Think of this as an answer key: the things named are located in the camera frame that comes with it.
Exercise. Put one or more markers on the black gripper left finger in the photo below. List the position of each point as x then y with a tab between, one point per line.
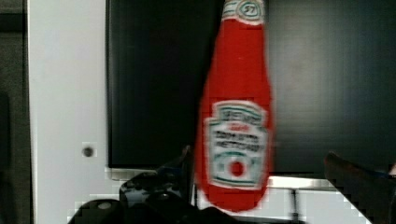
161	197

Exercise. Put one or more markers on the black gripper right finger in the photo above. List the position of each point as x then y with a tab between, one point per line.
371	192

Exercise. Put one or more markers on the red plush ketchup bottle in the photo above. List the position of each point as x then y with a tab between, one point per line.
233	150

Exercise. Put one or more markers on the black toaster oven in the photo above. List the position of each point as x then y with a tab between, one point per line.
292	80

